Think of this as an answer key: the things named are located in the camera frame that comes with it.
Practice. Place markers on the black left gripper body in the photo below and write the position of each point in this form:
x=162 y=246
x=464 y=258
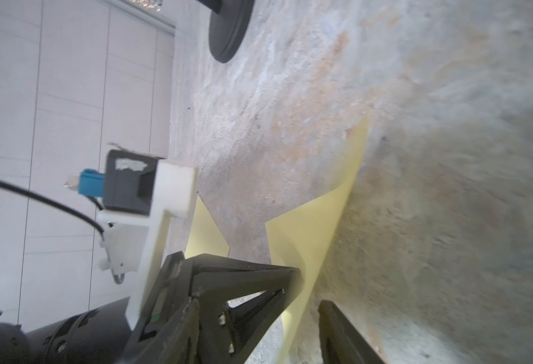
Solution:
x=103 y=335

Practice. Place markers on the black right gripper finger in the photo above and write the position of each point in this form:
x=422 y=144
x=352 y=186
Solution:
x=341 y=343

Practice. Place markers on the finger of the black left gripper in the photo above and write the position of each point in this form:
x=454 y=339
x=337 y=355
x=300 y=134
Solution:
x=216 y=309

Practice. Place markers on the yellow paper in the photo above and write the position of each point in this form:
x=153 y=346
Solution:
x=205 y=236
x=302 y=237

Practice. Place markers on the black round-base stand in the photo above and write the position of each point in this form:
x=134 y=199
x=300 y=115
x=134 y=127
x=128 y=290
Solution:
x=228 y=24

